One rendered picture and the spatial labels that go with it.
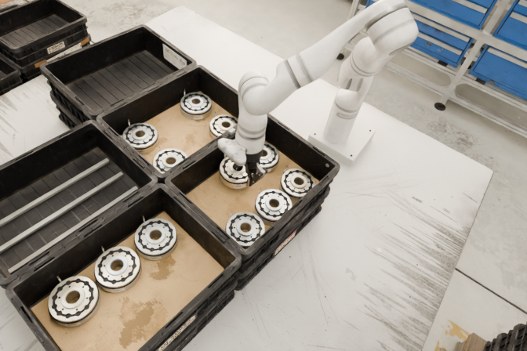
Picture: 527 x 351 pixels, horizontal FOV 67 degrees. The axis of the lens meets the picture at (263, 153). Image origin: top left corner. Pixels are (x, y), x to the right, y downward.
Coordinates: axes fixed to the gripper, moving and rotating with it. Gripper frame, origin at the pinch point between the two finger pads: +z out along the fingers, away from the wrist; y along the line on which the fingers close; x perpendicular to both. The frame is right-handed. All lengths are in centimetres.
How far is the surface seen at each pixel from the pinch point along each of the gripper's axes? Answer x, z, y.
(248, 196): 1.4, 4.6, -3.7
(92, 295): 47.9, 1.4, -2.6
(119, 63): -1, 5, 69
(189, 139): 1.4, 4.7, 23.8
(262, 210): 3.0, 1.8, -10.7
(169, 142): 7.0, 4.7, 26.8
